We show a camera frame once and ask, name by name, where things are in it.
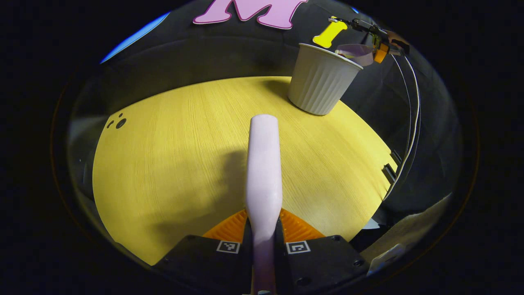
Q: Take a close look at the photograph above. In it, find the small pink dustpan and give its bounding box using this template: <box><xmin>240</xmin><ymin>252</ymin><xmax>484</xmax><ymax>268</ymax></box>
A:
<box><xmin>335</xmin><ymin>44</ymin><xmax>375</xmax><ymax>67</ymax></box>

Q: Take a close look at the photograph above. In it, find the white ribbed garbage bin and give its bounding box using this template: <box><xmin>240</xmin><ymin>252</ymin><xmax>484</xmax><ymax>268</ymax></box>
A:
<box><xmin>287</xmin><ymin>43</ymin><xmax>364</xmax><ymax>116</ymax></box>

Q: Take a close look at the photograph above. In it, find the small pink broom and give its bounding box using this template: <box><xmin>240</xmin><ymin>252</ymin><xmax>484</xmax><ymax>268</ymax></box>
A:
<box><xmin>246</xmin><ymin>115</ymin><xmax>283</xmax><ymax>295</ymax></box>

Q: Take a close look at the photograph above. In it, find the white cable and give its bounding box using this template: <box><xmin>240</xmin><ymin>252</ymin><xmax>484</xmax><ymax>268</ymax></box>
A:
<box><xmin>383</xmin><ymin>55</ymin><xmax>421</xmax><ymax>201</ymax></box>

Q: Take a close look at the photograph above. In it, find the thin grey cable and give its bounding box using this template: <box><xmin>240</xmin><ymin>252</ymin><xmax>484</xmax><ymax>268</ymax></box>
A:
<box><xmin>391</xmin><ymin>54</ymin><xmax>414</xmax><ymax>164</ymax></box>

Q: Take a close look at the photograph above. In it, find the black backdrop cloth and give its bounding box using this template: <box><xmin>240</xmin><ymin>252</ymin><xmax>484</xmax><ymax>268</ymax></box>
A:
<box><xmin>68</xmin><ymin>0</ymin><xmax>463</xmax><ymax>254</ymax></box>

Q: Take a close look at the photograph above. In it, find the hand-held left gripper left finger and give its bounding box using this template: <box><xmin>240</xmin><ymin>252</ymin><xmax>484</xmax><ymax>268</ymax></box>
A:
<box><xmin>151</xmin><ymin>209</ymin><xmax>253</xmax><ymax>295</ymax></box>

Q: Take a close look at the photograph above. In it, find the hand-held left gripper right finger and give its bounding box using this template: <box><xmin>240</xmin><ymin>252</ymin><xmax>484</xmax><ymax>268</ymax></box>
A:
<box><xmin>274</xmin><ymin>208</ymin><xmax>372</xmax><ymax>295</ymax></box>

